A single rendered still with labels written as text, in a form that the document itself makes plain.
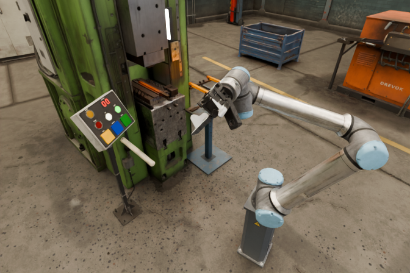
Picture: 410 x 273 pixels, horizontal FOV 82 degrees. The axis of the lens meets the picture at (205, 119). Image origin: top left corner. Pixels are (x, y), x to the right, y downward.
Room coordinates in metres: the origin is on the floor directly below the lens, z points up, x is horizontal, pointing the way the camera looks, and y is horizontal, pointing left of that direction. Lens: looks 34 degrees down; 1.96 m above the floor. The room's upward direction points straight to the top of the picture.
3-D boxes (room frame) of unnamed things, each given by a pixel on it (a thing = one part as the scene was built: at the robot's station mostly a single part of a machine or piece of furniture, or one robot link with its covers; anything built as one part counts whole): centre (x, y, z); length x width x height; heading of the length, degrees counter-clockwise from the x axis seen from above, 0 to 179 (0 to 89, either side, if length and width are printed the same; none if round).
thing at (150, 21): (1.98, 0.52, 1.56); 0.42 x 0.39 x 0.40; 47
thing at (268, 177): (1.00, -0.41, 0.79); 0.17 x 0.15 x 0.18; 167
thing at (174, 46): (2.13, 0.28, 1.27); 0.09 x 0.02 x 0.17; 137
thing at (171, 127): (2.00, 0.52, 0.69); 0.56 x 0.38 x 0.45; 47
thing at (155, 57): (1.95, 0.55, 1.32); 0.42 x 0.20 x 0.10; 47
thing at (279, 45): (5.48, -1.48, 0.36); 1.20 x 0.80 x 0.72; 43
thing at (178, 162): (2.00, 0.52, 0.23); 0.55 x 0.37 x 0.47; 47
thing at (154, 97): (1.95, 0.55, 0.96); 0.42 x 0.20 x 0.09; 47
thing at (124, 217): (1.35, 0.72, 0.05); 0.22 x 0.22 x 0.09; 47
